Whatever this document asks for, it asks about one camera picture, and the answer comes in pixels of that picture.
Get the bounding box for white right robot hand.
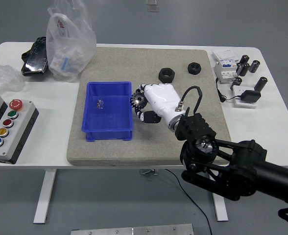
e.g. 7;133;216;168
134;82;186;125

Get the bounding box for large black bevel gear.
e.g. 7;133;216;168
129;92;147;112

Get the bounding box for black hex nut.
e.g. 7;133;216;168
158;68;175;83
187;62;203;74

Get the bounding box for blue plastic box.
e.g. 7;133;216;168
81;81;134;143

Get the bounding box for grey five-button control box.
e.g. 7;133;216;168
0;99;40;165

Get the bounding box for grey-brown mat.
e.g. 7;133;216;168
66;47;232;166

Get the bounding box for white circuit breaker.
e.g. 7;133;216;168
213;60;239;85

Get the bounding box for white flat carton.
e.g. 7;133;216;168
212;48;239;63

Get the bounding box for white power socket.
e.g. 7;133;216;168
232;85;259;109

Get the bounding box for black plug adapter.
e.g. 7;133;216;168
240;90;262;104

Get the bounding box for translucent white plastic bag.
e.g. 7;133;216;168
45;0;97;83

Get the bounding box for white table leg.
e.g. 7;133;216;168
33;168;58;224
211;191;229;222

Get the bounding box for silver metal plate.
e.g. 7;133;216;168
70;223;195;235

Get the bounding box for black shiny pouch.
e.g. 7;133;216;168
21;36;49;77

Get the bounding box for clear bubble wrap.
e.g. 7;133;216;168
0;64;26;93

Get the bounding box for black adapter cord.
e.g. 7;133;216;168
215;77;242;103

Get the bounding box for metal bracket under table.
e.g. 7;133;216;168
139;168;159;176

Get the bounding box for black floor cable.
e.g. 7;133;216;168
164;168;213;235

